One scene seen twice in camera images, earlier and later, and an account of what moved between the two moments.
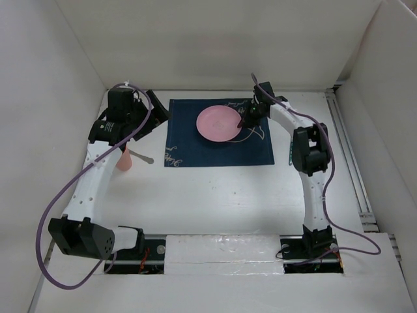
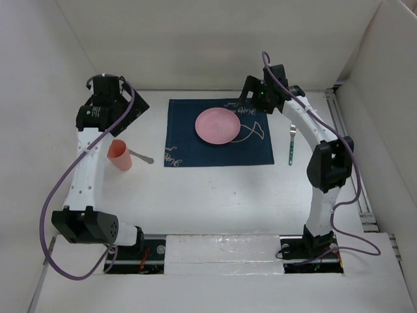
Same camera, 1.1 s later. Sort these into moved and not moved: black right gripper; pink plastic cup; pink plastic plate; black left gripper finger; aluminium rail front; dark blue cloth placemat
Moved: black left gripper finger; black right gripper
Not moved: aluminium rail front; pink plastic cup; dark blue cloth placemat; pink plastic plate
